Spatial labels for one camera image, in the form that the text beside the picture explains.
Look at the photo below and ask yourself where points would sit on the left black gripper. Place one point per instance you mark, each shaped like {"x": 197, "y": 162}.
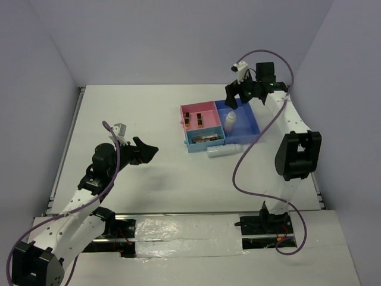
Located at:
{"x": 141, "y": 153}

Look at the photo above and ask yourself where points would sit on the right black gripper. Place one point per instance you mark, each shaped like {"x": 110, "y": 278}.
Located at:
{"x": 233, "y": 90}

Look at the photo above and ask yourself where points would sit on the white pastel bottle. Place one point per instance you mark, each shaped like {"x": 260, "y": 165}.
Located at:
{"x": 229, "y": 122}

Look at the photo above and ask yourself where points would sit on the black gold lipstick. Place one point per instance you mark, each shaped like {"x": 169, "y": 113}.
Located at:
{"x": 187, "y": 120}
{"x": 200, "y": 121}

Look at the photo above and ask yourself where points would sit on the long brown eyeshadow palette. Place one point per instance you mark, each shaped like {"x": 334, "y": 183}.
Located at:
{"x": 205, "y": 138}

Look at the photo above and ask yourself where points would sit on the white spray bottle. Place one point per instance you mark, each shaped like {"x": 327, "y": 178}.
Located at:
{"x": 223, "y": 150}

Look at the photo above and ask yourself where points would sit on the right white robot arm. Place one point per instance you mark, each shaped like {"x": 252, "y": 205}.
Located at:
{"x": 299, "y": 149}

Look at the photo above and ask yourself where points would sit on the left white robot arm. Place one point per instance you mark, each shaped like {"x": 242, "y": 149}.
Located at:
{"x": 45, "y": 259}

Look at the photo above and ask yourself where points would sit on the pink blue purple organizer tray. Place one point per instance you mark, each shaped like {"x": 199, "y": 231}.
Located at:
{"x": 245, "y": 130}

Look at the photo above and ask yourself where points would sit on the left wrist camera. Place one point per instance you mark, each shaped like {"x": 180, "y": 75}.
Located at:
{"x": 117, "y": 134}

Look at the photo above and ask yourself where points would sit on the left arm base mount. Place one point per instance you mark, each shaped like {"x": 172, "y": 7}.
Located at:
{"x": 119, "y": 238}

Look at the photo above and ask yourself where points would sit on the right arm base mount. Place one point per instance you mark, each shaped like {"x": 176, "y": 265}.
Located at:
{"x": 265, "y": 230}

